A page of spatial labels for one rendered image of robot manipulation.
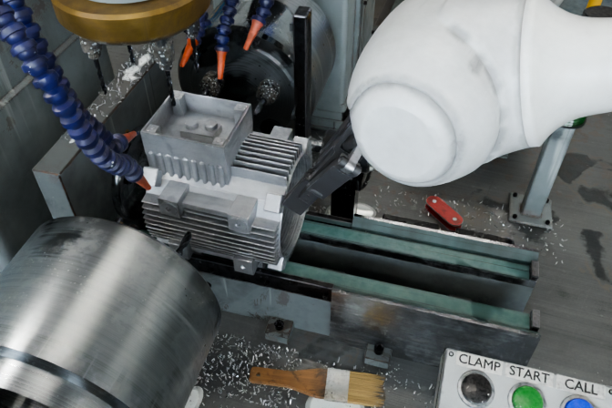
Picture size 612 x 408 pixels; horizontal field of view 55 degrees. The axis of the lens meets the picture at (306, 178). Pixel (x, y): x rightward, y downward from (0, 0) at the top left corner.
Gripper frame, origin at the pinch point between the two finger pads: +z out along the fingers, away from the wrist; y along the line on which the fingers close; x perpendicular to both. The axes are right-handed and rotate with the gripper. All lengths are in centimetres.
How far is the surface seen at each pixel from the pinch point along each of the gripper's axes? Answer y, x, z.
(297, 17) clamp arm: -17.9, -12.4, -9.4
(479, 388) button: 19.3, 21.9, -9.0
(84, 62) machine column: -16.2, -36.5, 18.0
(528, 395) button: 18.9, 26.0, -11.5
